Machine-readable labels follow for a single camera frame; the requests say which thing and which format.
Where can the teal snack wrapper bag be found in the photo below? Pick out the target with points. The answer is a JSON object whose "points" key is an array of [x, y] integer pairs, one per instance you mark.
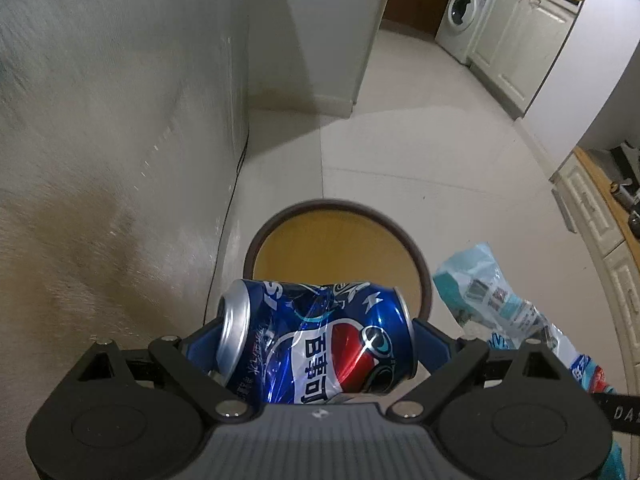
{"points": [[537, 422]]}

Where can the crushed blue Pepsi can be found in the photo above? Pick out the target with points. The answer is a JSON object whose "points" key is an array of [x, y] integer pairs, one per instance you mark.
{"points": [[289, 343]]}

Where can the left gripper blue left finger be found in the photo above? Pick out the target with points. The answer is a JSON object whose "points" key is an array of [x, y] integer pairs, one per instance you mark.
{"points": [[200, 348]]}

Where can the white drawer bench cabinet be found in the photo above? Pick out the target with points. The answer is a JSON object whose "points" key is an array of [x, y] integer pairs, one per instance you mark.
{"points": [[602, 223]]}

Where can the white washing machine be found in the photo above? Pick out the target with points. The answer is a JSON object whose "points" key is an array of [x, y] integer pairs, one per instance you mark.
{"points": [[459, 27]]}

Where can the yellow trash bin brown rim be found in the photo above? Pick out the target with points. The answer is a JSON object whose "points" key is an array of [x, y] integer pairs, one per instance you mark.
{"points": [[338, 241]]}

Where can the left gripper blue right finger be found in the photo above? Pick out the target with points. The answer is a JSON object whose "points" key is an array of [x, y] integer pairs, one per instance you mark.
{"points": [[434, 349]]}

